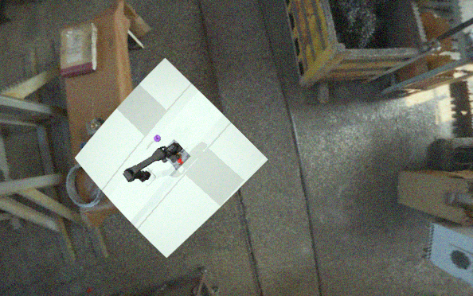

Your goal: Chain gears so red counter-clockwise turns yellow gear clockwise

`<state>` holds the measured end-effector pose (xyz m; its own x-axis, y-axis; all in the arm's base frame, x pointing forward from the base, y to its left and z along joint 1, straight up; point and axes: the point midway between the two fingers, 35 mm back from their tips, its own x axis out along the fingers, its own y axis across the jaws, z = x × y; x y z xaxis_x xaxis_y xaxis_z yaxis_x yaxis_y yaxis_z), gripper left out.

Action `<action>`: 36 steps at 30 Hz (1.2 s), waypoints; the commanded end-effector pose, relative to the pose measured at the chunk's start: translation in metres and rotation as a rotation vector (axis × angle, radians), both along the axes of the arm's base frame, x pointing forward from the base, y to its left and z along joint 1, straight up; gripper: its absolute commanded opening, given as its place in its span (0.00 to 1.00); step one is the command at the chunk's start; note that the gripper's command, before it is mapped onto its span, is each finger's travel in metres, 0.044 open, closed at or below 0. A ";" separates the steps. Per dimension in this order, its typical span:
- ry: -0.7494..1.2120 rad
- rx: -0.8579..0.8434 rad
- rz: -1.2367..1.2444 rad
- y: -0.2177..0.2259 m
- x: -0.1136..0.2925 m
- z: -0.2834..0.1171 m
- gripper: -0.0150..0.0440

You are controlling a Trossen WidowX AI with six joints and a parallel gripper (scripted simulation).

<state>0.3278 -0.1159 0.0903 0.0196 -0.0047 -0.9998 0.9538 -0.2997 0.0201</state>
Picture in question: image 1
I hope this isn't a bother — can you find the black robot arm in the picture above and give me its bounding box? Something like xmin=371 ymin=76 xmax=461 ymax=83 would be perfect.
xmin=123 ymin=142 xmax=180 ymax=183

